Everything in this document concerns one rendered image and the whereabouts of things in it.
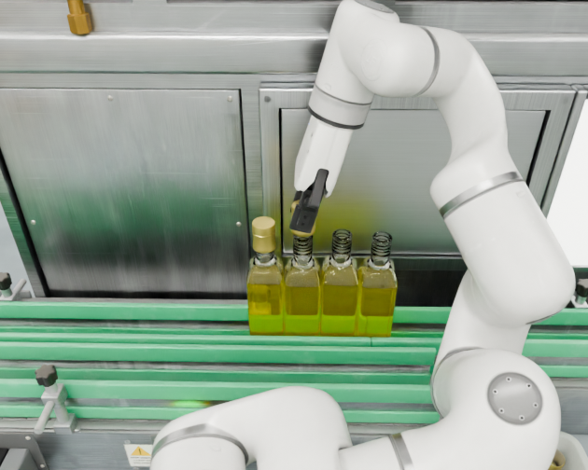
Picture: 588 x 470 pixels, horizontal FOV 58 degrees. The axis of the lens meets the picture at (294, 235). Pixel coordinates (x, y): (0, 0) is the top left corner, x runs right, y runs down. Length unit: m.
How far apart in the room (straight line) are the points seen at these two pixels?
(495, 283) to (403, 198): 0.42
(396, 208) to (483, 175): 0.41
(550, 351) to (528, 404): 0.49
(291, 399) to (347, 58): 0.37
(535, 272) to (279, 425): 0.27
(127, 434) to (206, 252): 0.35
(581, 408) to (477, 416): 0.60
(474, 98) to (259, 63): 0.32
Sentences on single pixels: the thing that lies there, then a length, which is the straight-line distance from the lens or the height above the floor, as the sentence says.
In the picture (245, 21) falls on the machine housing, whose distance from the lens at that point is 0.82.
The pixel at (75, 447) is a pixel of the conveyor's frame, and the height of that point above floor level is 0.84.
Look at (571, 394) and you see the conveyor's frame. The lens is 1.04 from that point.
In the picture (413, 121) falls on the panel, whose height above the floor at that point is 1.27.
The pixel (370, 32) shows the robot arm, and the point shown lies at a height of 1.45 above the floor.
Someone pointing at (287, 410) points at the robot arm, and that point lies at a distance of 0.54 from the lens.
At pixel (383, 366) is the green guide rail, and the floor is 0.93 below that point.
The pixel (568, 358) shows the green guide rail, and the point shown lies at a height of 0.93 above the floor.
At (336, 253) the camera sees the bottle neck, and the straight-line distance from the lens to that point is 0.79.
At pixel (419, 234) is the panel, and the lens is 0.96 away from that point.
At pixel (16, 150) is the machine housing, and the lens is 1.02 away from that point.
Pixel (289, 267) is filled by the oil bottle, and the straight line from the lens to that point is 0.81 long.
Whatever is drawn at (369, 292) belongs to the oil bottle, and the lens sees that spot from 0.82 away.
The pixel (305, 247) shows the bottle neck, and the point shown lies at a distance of 0.78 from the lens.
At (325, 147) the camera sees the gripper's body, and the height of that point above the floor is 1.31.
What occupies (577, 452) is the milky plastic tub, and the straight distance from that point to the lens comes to 1.00.
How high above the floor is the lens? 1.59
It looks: 35 degrees down
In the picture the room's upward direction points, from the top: straight up
